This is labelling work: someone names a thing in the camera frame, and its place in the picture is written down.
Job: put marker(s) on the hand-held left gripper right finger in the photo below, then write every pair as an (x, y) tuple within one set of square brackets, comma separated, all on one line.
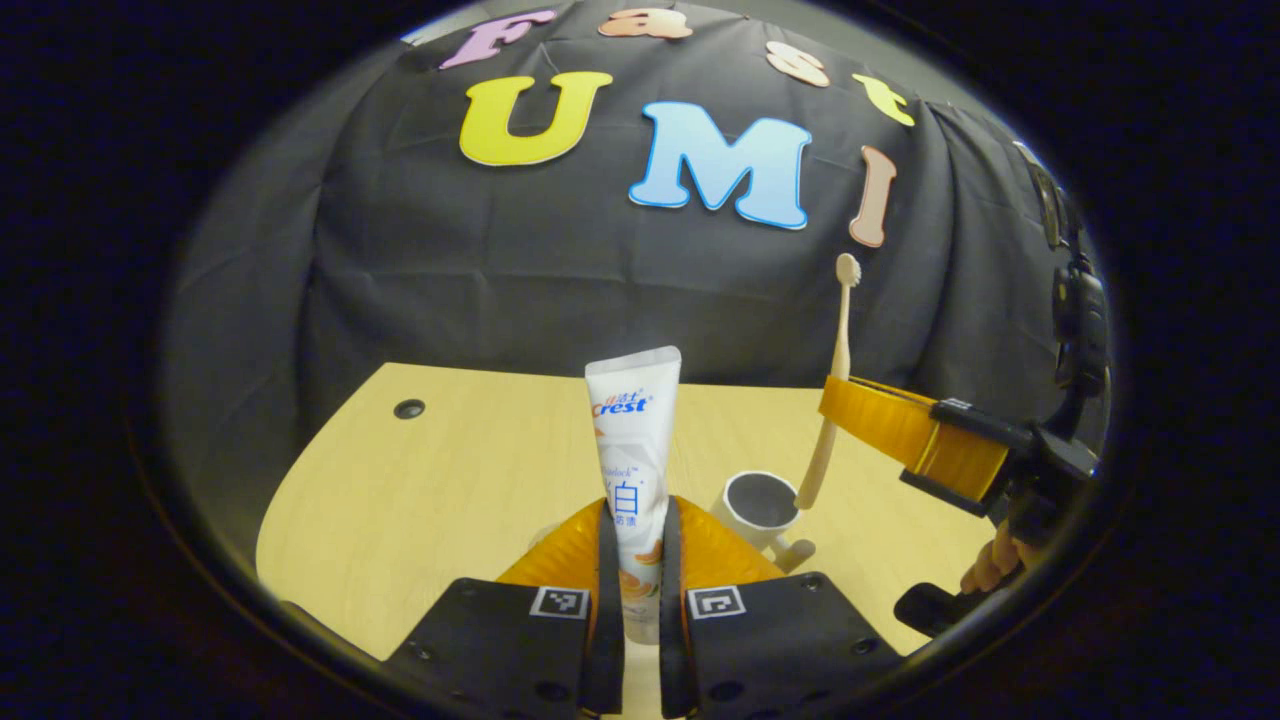
[(672, 640)]

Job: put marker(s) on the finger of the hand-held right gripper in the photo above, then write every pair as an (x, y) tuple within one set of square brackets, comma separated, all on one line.
[(985, 425)]

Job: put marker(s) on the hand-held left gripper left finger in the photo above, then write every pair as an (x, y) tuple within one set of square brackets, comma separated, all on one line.
[(608, 620)]

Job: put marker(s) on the white cup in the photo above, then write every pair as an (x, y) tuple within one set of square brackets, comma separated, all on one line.
[(740, 520)]

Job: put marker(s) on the beige toothbrush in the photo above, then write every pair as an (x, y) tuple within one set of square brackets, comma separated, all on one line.
[(842, 340)]

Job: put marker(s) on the white toothpaste tube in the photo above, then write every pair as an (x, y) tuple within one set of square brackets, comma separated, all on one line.
[(635, 440)]

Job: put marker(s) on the black backdrop cloth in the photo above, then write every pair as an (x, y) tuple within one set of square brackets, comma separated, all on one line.
[(450, 280)]

